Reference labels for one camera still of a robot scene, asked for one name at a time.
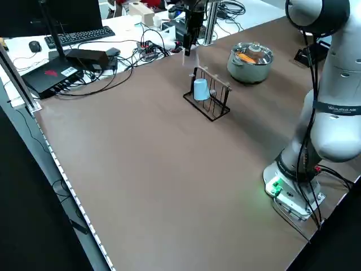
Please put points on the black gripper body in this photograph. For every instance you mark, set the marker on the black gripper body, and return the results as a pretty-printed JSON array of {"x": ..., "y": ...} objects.
[{"x": 195, "y": 19}]

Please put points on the light blue cup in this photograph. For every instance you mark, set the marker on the light blue cup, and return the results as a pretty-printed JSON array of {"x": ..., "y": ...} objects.
[{"x": 200, "y": 90}]

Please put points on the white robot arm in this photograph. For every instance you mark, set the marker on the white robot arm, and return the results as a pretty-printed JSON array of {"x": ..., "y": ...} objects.
[{"x": 332, "y": 84}]

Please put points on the black drying rack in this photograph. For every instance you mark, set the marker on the black drying rack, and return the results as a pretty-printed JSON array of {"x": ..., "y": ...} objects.
[{"x": 300, "y": 55}]

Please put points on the small white container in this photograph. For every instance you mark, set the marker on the small white container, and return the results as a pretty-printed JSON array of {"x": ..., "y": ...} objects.
[{"x": 157, "y": 21}]

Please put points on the grey hub with red plugs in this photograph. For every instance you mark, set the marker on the grey hub with red plugs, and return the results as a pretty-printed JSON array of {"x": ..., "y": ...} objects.
[{"x": 146, "y": 49}]

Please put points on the light wooden box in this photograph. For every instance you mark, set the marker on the light wooden box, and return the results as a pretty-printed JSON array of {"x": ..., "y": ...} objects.
[{"x": 142, "y": 14}]

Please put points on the orange carrot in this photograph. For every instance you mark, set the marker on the orange carrot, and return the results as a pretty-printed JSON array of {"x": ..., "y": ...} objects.
[{"x": 246, "y": 58}]

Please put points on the steel cooking pot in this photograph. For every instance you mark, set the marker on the steel cooking pot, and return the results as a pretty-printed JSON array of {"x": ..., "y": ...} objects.
[{"x": 248, "y": 73}]

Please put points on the glass pot lid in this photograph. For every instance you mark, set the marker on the glass pot lid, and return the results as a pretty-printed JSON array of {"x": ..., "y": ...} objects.
[{"x": 262, "y": 57}]

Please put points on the small black adapter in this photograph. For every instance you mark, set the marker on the small black adapter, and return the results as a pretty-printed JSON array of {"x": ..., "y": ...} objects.
[{"x": 113, "y": 51}]

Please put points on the black power brick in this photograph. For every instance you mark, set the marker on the black power brick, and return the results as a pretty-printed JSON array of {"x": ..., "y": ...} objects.
[{"x": 87, "y": 56}]

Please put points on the black keyboard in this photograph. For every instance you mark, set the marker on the black keyboard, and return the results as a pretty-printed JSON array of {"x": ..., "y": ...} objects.
[{"x": 84, "y": 34}]

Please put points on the black computer monitor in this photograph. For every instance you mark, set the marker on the black computer monitor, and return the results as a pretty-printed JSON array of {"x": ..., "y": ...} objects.
[{"x": 79, "y": 14}]

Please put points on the black stand pole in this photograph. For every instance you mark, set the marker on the black stand pole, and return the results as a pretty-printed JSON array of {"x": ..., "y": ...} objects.
[{"x": 53, "y": 34}]

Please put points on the black box with red logo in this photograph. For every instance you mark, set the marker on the black box with red logo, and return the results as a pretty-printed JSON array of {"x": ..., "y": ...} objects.
[{"x": 50, "y": 82}]

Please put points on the black computer mouse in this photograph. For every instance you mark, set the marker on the black computer mouse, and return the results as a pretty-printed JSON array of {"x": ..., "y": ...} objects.
[{"x": 35, "y": 46}]

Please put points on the black edge clip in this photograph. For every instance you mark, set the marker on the black edge clip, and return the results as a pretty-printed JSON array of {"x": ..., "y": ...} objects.
[{"x": 79, "y": 226}]

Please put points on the aluminium profile post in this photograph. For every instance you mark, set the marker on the aluminium profile post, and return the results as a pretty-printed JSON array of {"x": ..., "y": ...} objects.
[{"x": 212, "y": 25}]

